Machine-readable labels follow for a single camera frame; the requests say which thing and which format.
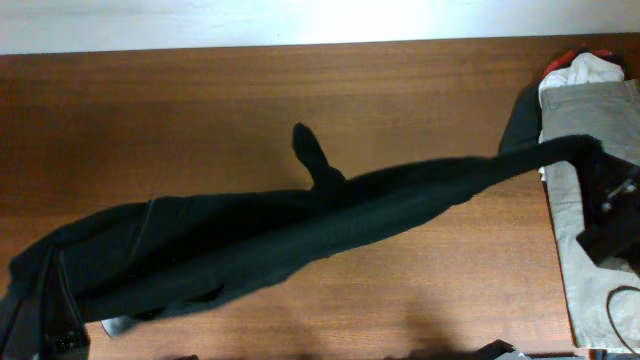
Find black trousers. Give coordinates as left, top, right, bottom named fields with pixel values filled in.
left=1, top=124, right=603, bottom=359

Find black garment in pile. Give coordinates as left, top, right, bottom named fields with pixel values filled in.
left=498, top=84, right=542, bottom=154

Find grey folded trousers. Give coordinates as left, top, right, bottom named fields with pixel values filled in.
left=541, top=80, right=639, bottom=352

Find red garment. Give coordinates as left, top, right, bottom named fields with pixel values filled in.
left=543, top=48, right=617, bottom=76

